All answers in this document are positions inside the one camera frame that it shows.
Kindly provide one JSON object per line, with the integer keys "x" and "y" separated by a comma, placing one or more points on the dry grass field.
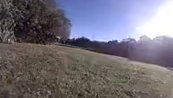
{"x": 79, "y": 81}

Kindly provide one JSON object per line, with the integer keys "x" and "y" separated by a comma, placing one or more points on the distant row of trees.
{"x": 162, "y": 50}

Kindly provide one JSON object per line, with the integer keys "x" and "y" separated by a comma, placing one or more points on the dense wood of trees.
{"x": 19, "y": 16}

